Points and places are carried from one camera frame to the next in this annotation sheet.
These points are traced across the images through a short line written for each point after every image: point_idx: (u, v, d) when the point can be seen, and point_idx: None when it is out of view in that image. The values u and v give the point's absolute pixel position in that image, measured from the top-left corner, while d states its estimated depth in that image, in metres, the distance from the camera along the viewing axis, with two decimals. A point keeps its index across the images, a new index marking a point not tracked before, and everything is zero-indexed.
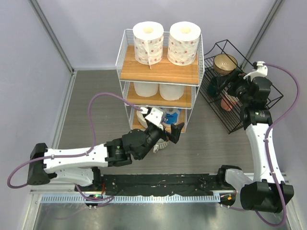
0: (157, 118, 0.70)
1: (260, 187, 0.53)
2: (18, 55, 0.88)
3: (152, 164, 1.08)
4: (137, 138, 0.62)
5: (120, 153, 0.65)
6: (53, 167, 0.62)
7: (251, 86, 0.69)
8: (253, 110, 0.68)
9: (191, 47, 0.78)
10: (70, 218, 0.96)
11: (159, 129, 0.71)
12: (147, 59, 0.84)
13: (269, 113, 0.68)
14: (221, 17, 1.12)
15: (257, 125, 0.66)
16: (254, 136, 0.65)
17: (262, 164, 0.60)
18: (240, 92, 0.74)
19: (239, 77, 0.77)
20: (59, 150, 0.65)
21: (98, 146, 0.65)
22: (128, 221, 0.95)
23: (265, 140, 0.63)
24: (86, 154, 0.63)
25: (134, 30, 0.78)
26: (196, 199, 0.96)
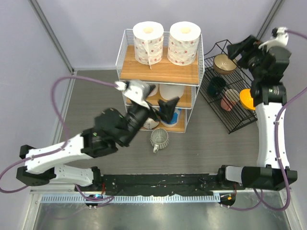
0: (137, 94, 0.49)
1: (263, 171, 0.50)
2: (19, 55, 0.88)
3: (153, 164, 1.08)
4: (107, 121, 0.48)
5: (99, 139, 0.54)
6: (35, 168, 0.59)
7: (265, 58, 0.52)
8: (266, 87, 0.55)
9: (191, 47, 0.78)
10: (69, 218, 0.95)
11: (145, 108, 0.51)
12: (147, 59, 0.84)
13: (284, 90, 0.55)
14: (221, 17, 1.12)
15: (268, 105, 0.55)
16: (264, 118, 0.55)
17: (267, 148, 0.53)
18: (253, 64, 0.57)
19: (254, 46, 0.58)
20: (38, 149, 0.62)
21: (74, 138, 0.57)
22: (128, 221, 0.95)
23: (276, 122, 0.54)
24: (62, 148, 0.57)
25: (134, 30, 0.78)
26: (196, 199, 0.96)
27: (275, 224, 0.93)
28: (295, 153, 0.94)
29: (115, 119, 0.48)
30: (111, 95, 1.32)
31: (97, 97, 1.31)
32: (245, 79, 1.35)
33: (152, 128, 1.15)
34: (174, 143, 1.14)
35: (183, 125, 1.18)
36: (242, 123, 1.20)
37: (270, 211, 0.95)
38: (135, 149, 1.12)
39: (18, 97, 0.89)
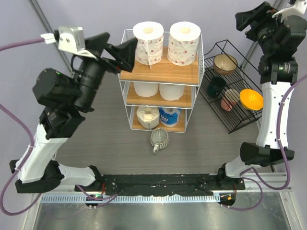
0: (68, 42, 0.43)
1: (262, 151, 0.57)
2: (19, 54, 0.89)
3: (153, 164, 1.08)
4: (47, 83, 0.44)
5: (54, 115, 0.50)
6: (27, 177, 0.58)
7: (278, 30, 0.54)
8: (277, 63, 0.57)
9: (191, 47, 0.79)
10: (69, 218, 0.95)
11: (92, 61, 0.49)
12: (147, 59, 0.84)
13: (296, 66, 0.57)
14: (221, 17, 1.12)
15: (277, 85, 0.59)
16: (270, 97, 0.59)
17: (269, 129, 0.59)
18: (263, 37, 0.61)
19: (267, 15, 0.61)
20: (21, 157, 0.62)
21: (38, 131, 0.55)
22: (128, 221, 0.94)
23: (281, 103, 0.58)
24: (32, 146, 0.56)
25: (134, 31, 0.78)
26: (196, 198, 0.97)
27: (275, 223, 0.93)
28: (295, 153, 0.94)
29: (55, 76, 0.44)
30: (111, 95, 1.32)
31: (97, 97, 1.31)
32: (245, 79, 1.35)
33: (152, 128, 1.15)
34: (174, 143, 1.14)
35: (183, 125, 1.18)
36: (242, 123, 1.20)
37: (270, 211, 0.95)
38: (135, 149, 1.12)
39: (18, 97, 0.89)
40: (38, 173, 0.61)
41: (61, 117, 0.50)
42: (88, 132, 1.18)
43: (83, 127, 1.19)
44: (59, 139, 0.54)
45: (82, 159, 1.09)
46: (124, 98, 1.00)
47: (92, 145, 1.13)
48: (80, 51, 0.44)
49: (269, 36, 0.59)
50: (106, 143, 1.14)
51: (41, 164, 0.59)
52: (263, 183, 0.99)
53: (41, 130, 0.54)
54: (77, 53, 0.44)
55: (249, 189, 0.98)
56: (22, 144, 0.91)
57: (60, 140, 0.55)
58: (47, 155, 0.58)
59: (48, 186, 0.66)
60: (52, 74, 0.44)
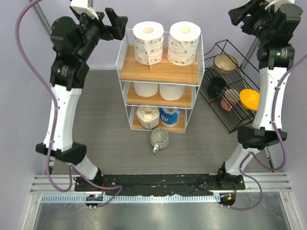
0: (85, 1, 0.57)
1: (256, 132, 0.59)
2: (19, 55, 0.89)
3: (152, 164, 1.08)
4: (63, 27, 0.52)
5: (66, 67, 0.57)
6: (64, 140, 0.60)
7: (276, 16, 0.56)
8: (275, 49, 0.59)
9: (191, 47, 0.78)
10: (69, 218, 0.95)
11: (96, 22, 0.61)
12: (147, 59, 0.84)
13: (292, 51, 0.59)
14: (221, 17, 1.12)
15: (274, 70, 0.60)
16: (267, 82, 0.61)
17: (264, 112, 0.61)
18: (259, 28, 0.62)
19: (260, 7, 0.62)
20: (47, 133, 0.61)
21: (55, 93, 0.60)
22: (128, 221, 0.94)
23: (277, 88, 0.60)
24: (57, 108, 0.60)
25: (134, 30, 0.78)
26: (196, 199, 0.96)
27: (275, 223, 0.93)
28: (295, 153, 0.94)
29: (71, 22, 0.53)
30: (111, 95, 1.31)
31: (97, 97, 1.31)
32: (245, 79, 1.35)
33: (152, 128, 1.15)
34: (174, 143, 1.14)
35: (183, 125, 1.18)
36: (242, 123, 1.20)
37: (270, 211, 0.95)
38: (135, 149, 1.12)
39: (19, 97, 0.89)
40: (69, 138, 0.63)
41: (73, 66, 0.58)
42: (88, 132, 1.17)
43: (83, 128, 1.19)
44: (78, 91, 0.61)
45: None
46: (124, 98, 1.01)
47: (92, 145, 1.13)
48: (88, 8, 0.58)
49: (265, 26, 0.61)
50: (106, 143, 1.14)
51: (69, 123, 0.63)
52: (264, 183, 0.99)
53: (58, 87, 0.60)
54: (87, 9, 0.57)
55: (249, 189, 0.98)
56: (22, 144, 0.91)
57: (77, 92, 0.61)
58: (71, 113, 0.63)
59: (80, 155, 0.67)
60: (66, 20, 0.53)
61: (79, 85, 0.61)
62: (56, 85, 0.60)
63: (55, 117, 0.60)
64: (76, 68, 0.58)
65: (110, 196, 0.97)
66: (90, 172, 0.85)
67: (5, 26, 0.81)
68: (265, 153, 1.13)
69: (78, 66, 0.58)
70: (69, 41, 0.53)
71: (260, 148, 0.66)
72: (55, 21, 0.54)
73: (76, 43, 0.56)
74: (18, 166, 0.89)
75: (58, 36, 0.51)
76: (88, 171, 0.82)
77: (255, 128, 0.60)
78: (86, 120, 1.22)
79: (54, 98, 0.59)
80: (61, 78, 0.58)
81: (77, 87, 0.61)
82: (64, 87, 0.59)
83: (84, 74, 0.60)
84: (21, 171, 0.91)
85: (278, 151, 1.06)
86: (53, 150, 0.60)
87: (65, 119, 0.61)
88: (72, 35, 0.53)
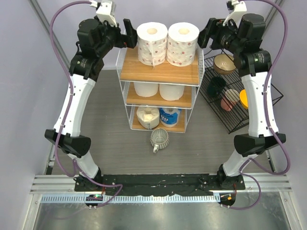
0: (107, 7, 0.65)
1: (257, 141, 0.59)
2: (19, 54, 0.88)
3: (152, 164, 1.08)
4: (89, 26, 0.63)
5: (85, 61, 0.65)
6: (74, 126, 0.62)
7: (241, 26, 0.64)
8: (252, 56, 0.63)
9: (188, 48, 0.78)
10: (70, 218, 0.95)
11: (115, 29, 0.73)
12: (151, 61, 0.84)
13: (268, 55, 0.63)
14: (221, 16, 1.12)
15: (256, 76, 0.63)
16: (253, 89, 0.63)
17: (259, 119, 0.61)
18: (226, 42, 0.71)
19: (218, 26, 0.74)
20: (59, 118, 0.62)
21: (75, 80, 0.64)
22: (128, 221, 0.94)
23: (264, 93, 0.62)
24: (73, 94, 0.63)
25: (137, 32, 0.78)
26: (196, 199, 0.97)
27: (275, 223, 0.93)
28: (295, 153, 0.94)
29: (95, 23, 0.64)
30: (112, 95, 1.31)
31: (97, 97, 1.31)
32: None
33: (152, 128, 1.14)
34: (174, 143, 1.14)
35: (183, 125, 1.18)
36: (242, 123, 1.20)
37: (270, 211, 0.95)
38: (135, 149, 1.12)
39: (19, 96, 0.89)
40: (78, 126, 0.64)
41: (91, 61, 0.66)
42: (88, 132, 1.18)
43: (83, 128, 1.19)
44: (92, 82, 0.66)
45: None
46: (124, 98, 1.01)
47: (92, 145, 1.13)
48: (111, 16, 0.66)
49: (230, 40, 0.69)
50: (106, 143, 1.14)
51: (81, 112, 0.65)
52: (264, 183, 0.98)
53: (76, 78, 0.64)
54: (109, 16, 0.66)
55: (249, 189, 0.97)
56: (22, 144, 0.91)
57: (92, 83, 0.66)
58: (84, 102, 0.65)
59: (85, 146, 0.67)
60: (91, 21, 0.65)
61: (94, 77, 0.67)
62: (75, 74, 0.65)
63: (70, 102, 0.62)
64: (94, 63, 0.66)
65: (110, 196, 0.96)
66: (91, 171, 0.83)
67: (5, 25, 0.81)
68: (265, 153, 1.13)
69: (96, 61, 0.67)
70: (91, 38, 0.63)
71: (259, 154, 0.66)
72: (82, 22, 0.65)
73: (97, 41, 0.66)
74: (18, 166, 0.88)
75: (84, 32, 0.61)
76: (89, 167, 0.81)
77: (255, 137, 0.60)
78: (86, 120, 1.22)
79: (71, 84, 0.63)
80: (80, 69, 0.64)
81: (92, 79, 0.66)
82: (82, 76, 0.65)
83: (99, 68, 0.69)
84: (21, 171, 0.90)
85: (278, 151, 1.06)
86: (62, 135, 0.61)
87: (77, 106, 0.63)
88: (95, 33, 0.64)
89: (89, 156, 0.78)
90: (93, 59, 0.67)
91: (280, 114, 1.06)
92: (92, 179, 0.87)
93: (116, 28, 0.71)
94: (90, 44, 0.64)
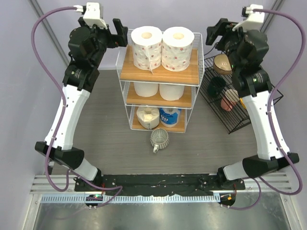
0: (95, 11, 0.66)
1: (270, 165, 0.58)
2: (19, 54, 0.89)
3: (152, 164, 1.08)
4: (80, 37, 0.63)
5: (79, 73, 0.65)
6: (65, 139, 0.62)
7: (242, 44, 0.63)
8: (250, 77, 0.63)
9: (181, 53, 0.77)
10: (70, 218, 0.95)
11: (105, 32, 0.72)
12: (148, 65, 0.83)
13: (266, 75, 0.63)
14: (221, 17, 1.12)
15: (257, 97, 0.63)
16: (256, 109, 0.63)
17: (267, 140, 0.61)
18: (228, 50, 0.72)
19: (227, 29, 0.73)
20: (50, 130, 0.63)
21: (68, 92, 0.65)
22: (128, 221, 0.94)
23: (268, 112, 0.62)
24: (65, 106, 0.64)
25: (132, 38, 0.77)
26: (196, 199, 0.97)
27: (275, 223, 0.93)
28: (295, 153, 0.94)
29: (86, 32, 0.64)
30: (112, 95, 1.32)
31: (98, 97, 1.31)
32: None
33: (152, 128, 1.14)
34: (174, 143, 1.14)
35: (183, 125, 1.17)
36: (242, 123, 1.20)
37: (270, 211, 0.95)
38: (135, 149, 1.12)
39: (19, 96, 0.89)
40: (71, 139, 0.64)
41: (86, 71, 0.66)
42: (88, 133, 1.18)
43: (83, 128, 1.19)
44: (87, 93, 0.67)
45: None
46: (124, 98, 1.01)
47: (92, 145, 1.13)
48: (100, 19, 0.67)
49: (232, 49, 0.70)
50: (106, 143, 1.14)
51: (73, 125, 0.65)
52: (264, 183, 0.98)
53: (68, 89, 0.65)
54: (99, 19, 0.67)
55: (249, 189, 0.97)
56: (22, 144, 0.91)
57: (86, 94, 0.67)
58: (76, 115, 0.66)
59: (78, 159, 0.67)
60: (83, 30, 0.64)
61: (88, 88, 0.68)
62: (68, 85, 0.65)
63: (62, 114, 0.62)
64: (88, 73, 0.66)
65: (110, 196, 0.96)
66: (89, 174, 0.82)
67: (5, 26, 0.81)
68: None
69: (90, 71, 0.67)
70: (84, 49, 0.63)
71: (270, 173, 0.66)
72: (73, 32, 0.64)
73: (89, 50, 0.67)
74: (18, 167, 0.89)
75: (76, 44, 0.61)
76: (88, 170, 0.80)
77: (266, 160, 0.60)
78: (86, 120, 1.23)
79: (64, 96, 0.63)
80: (74, 80, 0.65)
81: (87, 90, 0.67)
82: (75, 88, 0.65)
83: (94, 78, 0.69)
84: (21, 171, 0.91)
85: None
86: (53, 148, 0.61)
87: (70, 118, 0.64)
88: (87, 43, 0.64)
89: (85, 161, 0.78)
90: (88, 69, 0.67)
91: (280, 114, 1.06)
92: (90, 181, 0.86)
93: (106, 29, 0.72)
94: (83, 55, 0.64)
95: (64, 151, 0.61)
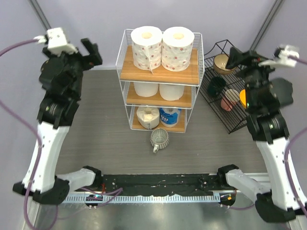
0: (59, 37, 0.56)
1: (287, 214, 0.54)
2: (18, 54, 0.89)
3: (152, 163, 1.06)
4: (51, 72, 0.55)
5: (55, 108, 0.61)
6: (44, 181, 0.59)
7: (263, 92, 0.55)
8: (265, 122, 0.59)
9: (181, 53, 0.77)
10: (70, 218, 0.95)
11: (78, 57, 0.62)
12: (148, 65, 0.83)
13: (283, 120, 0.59)
14: (222, 16, 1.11)
15: (274, 143, 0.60)
16: (273, 157, 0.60)
17: (285, 190, 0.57)
18: (247, 85, 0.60)
19: (253, 63, 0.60)
20: (27, 171, 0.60)
21: (43, 131, 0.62)
22: (128, 221, 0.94)
23: (286, 161, 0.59)
24: (41, 145, 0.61)
25: (132, 39, 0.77)
26: (196, 199, 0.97)
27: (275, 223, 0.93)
28: None
29: (57, 66, 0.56)
30: (111, 95, 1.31)
31: (97, 97, 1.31)
32: None
33: (152, 128, 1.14)
34: (174, 143, 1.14)
35: (183, 125, 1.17)
36: (242, 123, 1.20)
37: None
38: (135, 149, 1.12)
39: None
40: (50, 178, 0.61)
41: (62, 105, 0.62)
42: (88, 133, 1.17)
43: (82, 128, 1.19)
44: (65, 129, 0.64)
45: (82, 160, 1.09)
46: (124, 98, 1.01)
47: (92, 146, 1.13)
48: (69, 44, 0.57)
49: (253, 86, 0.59)
50: (106, 143, 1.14)
51: (52, 164, 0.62)
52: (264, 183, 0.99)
53: (44, 128, 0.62)
54: (67, 45, 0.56)
55: None
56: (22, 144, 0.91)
57: (64, 129, 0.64)
58: (54, 154, 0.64)
59: (62, 194, 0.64)
60: (54, 64, 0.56)
61: (66, 123, 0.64)
62: (43, 122, 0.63)
63: (39, 156, 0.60)
64: (65, 108, 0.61)
65: (110, 196, 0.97)
66: (87, 179, 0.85)
67: (5, 25, 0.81)
68: None
69: (67, 105, 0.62)
70: (56, 85, 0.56)
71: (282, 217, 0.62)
72: (44, 65, 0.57)
73: (64, 83, 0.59)
74: (18, 167, 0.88)
75: (45, 82, 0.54)
76: (84, 178, 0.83)
77: (284, 209, 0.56)
78: (86, 120, 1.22)
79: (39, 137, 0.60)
80: (50, 116, 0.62)
81: (64, 126, 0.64)
82: (52, 125, 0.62)
83: (74, 111, 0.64)
84: (21, 171, 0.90)
85: None
86: (31, 192, 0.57)
87: (48, 157, 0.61)
88: (59, 78, 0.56)
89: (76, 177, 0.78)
90: (64, 104, 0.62)
91: None
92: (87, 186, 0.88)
93: (77, 53, 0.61)
94: (57, 90, 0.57)
95: (44, 193, 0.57)
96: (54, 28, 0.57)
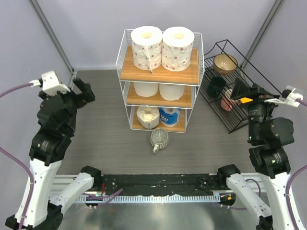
0: (52, 80, 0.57)
1: None
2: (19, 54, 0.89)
3: (152, 164, 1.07)
4: (49, 109, 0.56)
5: (46, 143, 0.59)
6: (36, 216, 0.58)
7: (266, 129, 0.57)
8: (268, 156, 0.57)
9: (181, 53, 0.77)
10: (70, 218, 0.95)
11: (71, 95, 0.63)
12: (147, 65, 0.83)
13: (286, 157, 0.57)
14: (222, 16, 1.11)
15: (276, 178, 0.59)
16: (274, 190, 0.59)
17: (285, 221, 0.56)
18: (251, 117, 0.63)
19: (259, 98, 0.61)
20: (20, 207, 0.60)
21: (34, 167, 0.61)
22: (128, 221, 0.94)
23: (287, 195, 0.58)
24: (34, 182, 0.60)
25: (132, 38, 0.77)
26: (196, 199, 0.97)
27: None
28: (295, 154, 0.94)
29: (55, 103, 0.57)
30: (112, 95, 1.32)
31: (98, 97, 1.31)
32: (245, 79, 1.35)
33: (152, 128, 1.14)
34: (174, 143, 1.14)
35: (183, 125, 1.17)
36: (242, 123, 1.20)
37: None
38: (135, 149, 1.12)
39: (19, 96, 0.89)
40: (42, 212, 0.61)
41: (53, 141, 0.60)
42: (88, 133, 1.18)
43: (82, 128, 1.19)
44: (56, 164, 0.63)
45: (82, 160, 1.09)
46: (124, 98, 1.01)
47: (92, 145, 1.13)
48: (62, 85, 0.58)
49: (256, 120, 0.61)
50: (106, 143, 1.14)
51: (44, 198, 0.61)
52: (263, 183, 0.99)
53: (36, 164, 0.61)
54: (59, 86, 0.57)
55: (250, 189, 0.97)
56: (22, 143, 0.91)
57: (56, 164, 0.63)
58: (47, 187, 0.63)
59: (55, 224, 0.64)
60: (53, 101, 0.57)
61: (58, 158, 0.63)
62: (35, 158, 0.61)
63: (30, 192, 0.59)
64: (56, 144, 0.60)
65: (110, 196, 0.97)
66: (84, 188, 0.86)
67: (5, 25, 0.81)
68: None
69: (59, 142, 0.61)
70: (53, 121, 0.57)
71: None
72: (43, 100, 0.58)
73: (61, 120, 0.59)
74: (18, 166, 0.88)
75: (42, 118, 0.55)
76: (81, 190, 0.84)
77: None
78: (86, 120, 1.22)
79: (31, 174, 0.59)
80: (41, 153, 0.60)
81: (55, 161, 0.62)
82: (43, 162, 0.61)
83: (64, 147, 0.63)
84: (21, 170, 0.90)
85: None
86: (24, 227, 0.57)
87: (40, 192, 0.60)
88: (56, 116, 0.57)
89: (71, 194, 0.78)
90: (56, 140, 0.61)
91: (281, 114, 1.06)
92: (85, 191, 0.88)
93: (70, 92, 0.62)
94: (53, 127, 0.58)
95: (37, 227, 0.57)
96: (46, 73, 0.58)
